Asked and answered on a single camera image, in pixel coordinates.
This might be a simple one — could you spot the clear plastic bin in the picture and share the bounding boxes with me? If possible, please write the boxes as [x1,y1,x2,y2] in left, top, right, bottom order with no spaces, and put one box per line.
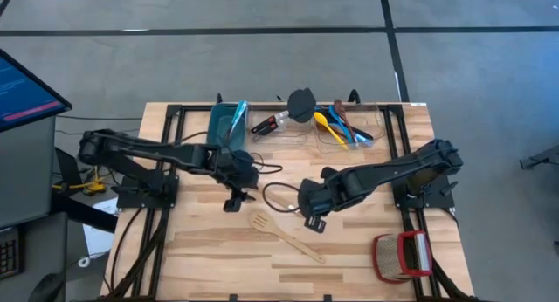
[250,93,318,145]
[315,93,385,153]

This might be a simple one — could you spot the black cart leg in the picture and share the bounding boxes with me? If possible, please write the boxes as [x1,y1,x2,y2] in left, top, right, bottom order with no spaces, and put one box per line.
[50,191,119,233]

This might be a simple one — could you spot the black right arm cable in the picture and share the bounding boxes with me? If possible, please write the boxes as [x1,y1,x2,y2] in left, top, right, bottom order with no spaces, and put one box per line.
[260,181,303,215]

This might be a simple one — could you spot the black floor cable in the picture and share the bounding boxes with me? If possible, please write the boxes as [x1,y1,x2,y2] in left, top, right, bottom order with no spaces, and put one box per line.
[55,127,141,138]

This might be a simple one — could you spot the teal plastic bin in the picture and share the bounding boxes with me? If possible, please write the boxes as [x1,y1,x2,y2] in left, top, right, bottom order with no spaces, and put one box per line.
[206,101,252,153]

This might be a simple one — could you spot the computer monitor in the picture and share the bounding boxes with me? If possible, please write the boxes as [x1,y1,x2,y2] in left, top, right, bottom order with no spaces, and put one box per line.
[0,47,73,134]

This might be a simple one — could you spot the white cable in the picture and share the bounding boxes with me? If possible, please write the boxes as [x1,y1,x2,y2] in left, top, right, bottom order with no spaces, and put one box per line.
[77,244,113,269]

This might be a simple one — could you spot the yellow spoon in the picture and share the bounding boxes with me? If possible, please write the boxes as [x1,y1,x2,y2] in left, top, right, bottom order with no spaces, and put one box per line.
[314,111,349,152]

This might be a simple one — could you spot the pale blue handled knife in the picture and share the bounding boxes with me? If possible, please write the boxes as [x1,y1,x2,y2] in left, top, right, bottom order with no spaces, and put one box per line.
[224,103,245,142]

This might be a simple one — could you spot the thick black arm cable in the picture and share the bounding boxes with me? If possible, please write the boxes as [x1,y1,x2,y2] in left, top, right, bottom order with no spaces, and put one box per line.
[108,205,146,294]

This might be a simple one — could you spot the black metal table frame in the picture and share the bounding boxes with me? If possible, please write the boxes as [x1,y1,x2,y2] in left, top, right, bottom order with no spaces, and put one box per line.
[98,90,480,302]

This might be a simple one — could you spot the grey cabinet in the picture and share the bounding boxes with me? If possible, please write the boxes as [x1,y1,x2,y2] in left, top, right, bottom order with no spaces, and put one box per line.
[0,116,58,229]

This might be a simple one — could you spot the brown wooden spoon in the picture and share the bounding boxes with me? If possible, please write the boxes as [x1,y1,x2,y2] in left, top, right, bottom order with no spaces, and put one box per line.
[333,98,358,141]

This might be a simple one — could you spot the black computer mouse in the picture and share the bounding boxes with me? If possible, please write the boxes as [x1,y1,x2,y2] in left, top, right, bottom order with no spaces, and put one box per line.
[28,272,66,302]

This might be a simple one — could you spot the black stand leg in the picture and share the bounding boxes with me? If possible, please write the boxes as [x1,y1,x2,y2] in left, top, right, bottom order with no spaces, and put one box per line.
[518,143,559,185]

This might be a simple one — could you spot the black keyboard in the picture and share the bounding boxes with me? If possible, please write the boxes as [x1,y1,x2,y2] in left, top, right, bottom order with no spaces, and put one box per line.
[0,225,24,280]

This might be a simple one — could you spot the yellow cable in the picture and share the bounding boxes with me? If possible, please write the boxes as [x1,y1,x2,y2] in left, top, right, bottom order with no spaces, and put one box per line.
[52,166,107,195]

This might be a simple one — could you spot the white paper sheet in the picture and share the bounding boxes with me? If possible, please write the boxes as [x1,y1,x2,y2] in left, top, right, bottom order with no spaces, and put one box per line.
[81,196,120,260]

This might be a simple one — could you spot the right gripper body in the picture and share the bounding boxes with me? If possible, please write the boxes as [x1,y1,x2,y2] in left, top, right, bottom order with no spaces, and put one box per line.
[299,167,349,218]

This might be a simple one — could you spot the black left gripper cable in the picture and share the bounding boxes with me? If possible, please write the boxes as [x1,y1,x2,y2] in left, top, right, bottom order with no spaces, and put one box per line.
[249,151,285,175]

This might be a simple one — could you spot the grey side desk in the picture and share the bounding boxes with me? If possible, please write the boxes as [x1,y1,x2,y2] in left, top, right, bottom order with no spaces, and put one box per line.
[0,212,69,302]

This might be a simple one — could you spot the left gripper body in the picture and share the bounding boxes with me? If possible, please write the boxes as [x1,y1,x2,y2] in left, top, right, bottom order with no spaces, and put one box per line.
[213,149,262,190]

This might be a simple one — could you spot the black wide round turner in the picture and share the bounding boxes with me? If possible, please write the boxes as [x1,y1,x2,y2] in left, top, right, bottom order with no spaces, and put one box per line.
[257,87,317,133]

